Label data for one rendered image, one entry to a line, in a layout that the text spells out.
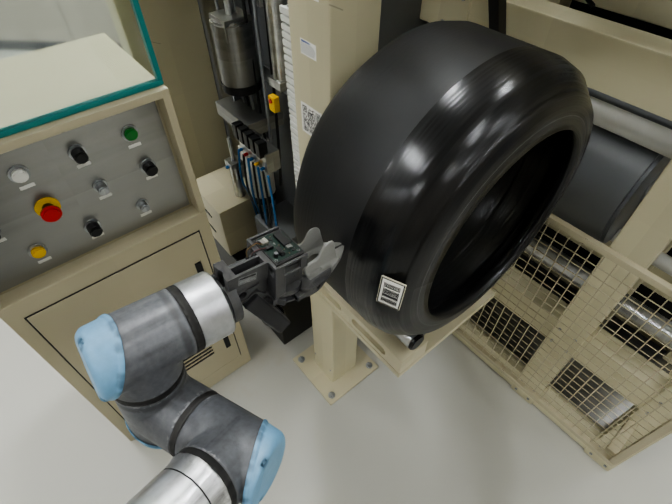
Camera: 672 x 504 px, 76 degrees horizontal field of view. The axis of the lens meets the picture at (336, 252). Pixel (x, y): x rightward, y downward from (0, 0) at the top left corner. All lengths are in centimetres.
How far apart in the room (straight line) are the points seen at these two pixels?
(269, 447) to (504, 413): 153
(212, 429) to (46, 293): 80
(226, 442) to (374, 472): 129
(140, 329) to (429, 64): 53
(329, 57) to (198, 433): 66
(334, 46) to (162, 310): 57
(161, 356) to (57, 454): 159
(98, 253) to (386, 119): 88
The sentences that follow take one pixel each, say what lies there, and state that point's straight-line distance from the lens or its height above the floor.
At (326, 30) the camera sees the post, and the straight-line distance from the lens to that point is 87.
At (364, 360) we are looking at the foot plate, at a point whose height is 1.
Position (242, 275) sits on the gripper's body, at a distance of 55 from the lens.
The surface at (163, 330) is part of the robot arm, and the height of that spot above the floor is 132.
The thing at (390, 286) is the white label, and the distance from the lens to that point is 66.
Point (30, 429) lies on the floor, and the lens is 221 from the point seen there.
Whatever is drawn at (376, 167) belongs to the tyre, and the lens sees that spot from 63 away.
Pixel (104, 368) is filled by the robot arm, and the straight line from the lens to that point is 53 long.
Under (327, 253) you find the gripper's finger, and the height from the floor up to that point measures 127.
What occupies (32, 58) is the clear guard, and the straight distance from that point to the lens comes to 103.
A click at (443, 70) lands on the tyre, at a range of 68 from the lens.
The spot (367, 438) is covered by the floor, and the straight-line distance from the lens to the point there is 184.
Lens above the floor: 174
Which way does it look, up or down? 48 degrees down
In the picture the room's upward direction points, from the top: straight up
